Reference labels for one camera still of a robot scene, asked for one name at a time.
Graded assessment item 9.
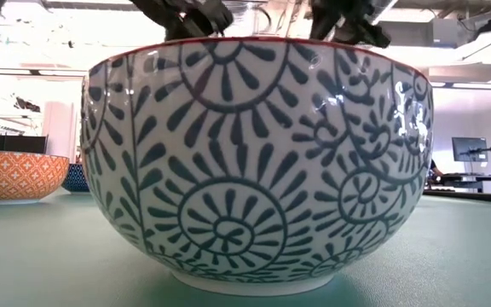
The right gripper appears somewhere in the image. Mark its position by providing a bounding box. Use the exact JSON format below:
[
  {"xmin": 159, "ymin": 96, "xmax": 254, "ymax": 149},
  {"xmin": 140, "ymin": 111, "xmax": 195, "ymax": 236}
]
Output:
[{"xmin": 309, "ymin": 0, "xmax": 392, "ymax": 49}]

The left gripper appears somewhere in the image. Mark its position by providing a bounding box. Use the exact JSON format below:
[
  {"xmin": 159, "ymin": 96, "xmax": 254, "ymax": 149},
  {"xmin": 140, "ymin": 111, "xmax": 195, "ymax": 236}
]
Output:
[{"xmin": 129, "ymin": 0, "xmax": 234, "ymax": 43}]

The white bowl dark floral pattern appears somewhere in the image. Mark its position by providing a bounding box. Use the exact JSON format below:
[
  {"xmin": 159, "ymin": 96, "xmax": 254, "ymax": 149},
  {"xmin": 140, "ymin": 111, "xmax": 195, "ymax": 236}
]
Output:
[{"xmin": 79, "ymin": 37, "xmax": 436, "ymax": 298}]

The dark blue patterned bowl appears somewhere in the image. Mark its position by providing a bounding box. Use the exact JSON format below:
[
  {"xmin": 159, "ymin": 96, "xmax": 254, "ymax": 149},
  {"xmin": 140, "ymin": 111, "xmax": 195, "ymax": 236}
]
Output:
[{"xmin": 61, "ymin": 163, "xmax": 91, "ymax": 194}]

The orange patterned bowl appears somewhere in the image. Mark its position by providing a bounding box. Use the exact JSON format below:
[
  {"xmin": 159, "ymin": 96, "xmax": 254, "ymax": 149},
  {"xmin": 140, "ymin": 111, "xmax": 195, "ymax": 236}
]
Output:
[{"xmin": 0, "ymin": 148, "xmax": 71, "ymax": 205}]

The person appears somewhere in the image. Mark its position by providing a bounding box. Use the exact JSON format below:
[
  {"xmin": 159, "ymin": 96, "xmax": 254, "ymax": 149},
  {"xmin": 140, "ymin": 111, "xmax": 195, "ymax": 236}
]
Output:
[{"xmin": 425, "ymin": 158, "xmax": 445, "ymax": 185}]

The black computer monitor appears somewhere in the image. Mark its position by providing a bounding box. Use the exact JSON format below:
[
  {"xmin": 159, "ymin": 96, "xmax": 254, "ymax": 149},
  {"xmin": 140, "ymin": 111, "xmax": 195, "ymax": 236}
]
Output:
[{"xmin": 452, "ymin": 136, "xmax": 488, "ymax": 164}]

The background office desk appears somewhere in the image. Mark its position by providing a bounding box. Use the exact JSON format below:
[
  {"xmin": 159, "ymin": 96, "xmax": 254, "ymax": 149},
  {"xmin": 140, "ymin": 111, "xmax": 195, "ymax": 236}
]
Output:
[{"xmin": 436, "ymin": 172, "xmax": 491, "ymax": 194}]

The black partition panel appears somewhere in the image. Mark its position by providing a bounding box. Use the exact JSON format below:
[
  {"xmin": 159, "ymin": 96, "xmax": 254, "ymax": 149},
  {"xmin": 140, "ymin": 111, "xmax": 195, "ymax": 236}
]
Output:
[{"xmin": 0, "ymin": 134, "xmax": 49, "ymax": 155}]

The green table mat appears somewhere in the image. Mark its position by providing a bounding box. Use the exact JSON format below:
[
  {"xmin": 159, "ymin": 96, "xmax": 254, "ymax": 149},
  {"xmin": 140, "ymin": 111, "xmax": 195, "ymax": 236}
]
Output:
[{"xmin": 0, "ymin": 187, "xmax": 491, "ymax": 307}]

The black aluminium table frame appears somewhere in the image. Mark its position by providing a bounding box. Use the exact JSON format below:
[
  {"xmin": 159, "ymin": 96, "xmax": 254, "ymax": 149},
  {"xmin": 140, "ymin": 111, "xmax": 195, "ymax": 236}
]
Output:
[{"xmin": 423, "ymin": 189, "xmax": 491, "ymax": 206}]

